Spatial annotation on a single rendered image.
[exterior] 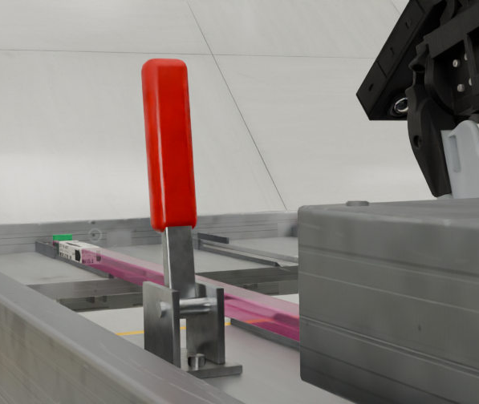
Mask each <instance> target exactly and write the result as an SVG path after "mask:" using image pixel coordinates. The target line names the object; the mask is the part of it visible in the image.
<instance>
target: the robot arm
mask: <svg viewBox="0 0 479 404"><path fill-rule="evenodd" d="M355 95H356V97H357V99H358V100H359V102H360V104H361V106H362V108H363V110H364V111H365V113H366V115H367V117H368V119H369V120H370V121H408V137H409V141H410V144H411V147H412V151H413V154H414V156H415V158H416V161H417V163H418V165H419V167H420V170H421V171H422V174H423V176H424V178H425V180H426V183H427V185H428V187H429V189H430V192H431V193H432V195H433V196H434V197H436V198H437V199H438V200H443V199H460V198H478V197H479V127H478V126H477V125H478V124H479V0H409V1H408V4H407V5H406V7H405V8H404V11H403V12H402V14H401V16H400V17H399V19H398V21H397V23H396V24H395V26H394V28H393V29H392V32H391V33H390V35H389V36H388V39H387V40H386V42H385V44H384V45H383V47H382V49H381V51H380V52H379V54H378V56H377V57H376V59H375V62H374V63H373V64H372V66H371V68H370V70H369V72H368V73H367V75H366V77H365V79H364V80H363V82H362V84H361V85H360V87H359V90H358V91H357V92H356V94H355Z"/></svg>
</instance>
